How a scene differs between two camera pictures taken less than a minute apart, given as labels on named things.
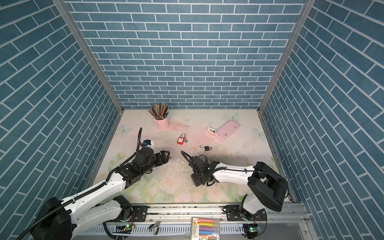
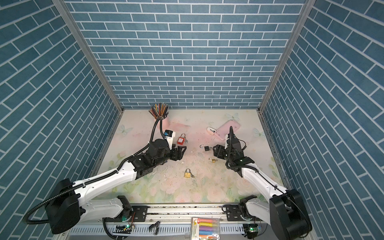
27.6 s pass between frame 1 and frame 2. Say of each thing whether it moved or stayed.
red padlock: stayed
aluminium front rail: stayed
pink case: stayed
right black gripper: moved
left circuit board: stayed
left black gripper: moved
